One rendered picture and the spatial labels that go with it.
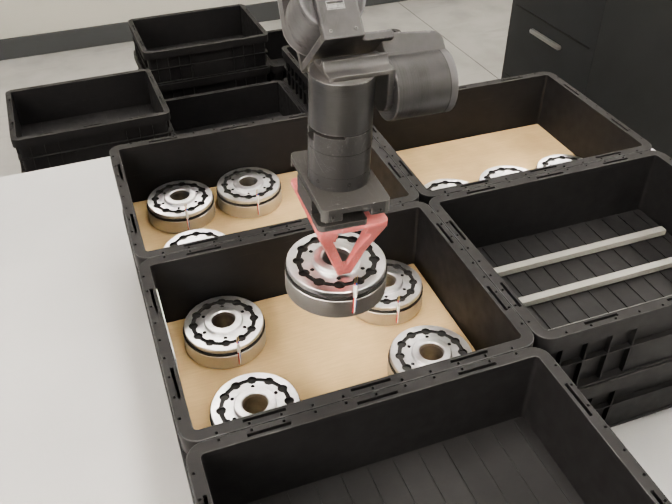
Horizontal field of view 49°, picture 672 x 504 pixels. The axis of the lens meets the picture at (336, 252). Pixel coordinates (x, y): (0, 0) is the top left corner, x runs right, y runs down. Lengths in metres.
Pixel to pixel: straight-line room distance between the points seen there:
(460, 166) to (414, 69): 0.69
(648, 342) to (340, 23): 0.57
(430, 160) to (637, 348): 0.53
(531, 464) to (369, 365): 0.23
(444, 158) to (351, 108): 0.73
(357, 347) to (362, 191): 0.34
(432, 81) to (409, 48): 0.04
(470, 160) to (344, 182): 0.70
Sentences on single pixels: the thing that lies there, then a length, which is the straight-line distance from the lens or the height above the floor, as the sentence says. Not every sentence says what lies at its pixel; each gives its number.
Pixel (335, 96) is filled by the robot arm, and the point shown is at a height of 1.24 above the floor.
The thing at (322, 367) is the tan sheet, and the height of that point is 0.83.
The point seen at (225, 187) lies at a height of 0.86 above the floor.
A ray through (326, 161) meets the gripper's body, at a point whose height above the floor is 1.18.
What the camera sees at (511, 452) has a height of 0.83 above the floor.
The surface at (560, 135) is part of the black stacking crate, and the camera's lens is 1.43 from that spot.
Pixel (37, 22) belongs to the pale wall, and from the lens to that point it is 4.02.
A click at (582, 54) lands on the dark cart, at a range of 2.46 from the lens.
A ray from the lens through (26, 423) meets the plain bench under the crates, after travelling 1.12.
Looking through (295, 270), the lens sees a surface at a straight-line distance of 0.73.
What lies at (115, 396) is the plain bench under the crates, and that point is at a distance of 1.12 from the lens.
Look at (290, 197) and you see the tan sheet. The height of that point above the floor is 0.83.
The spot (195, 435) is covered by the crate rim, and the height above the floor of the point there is 0.93.
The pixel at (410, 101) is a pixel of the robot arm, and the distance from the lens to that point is 0.64.
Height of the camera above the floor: 1.52
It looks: 39 degrees down
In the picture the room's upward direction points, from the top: straight up
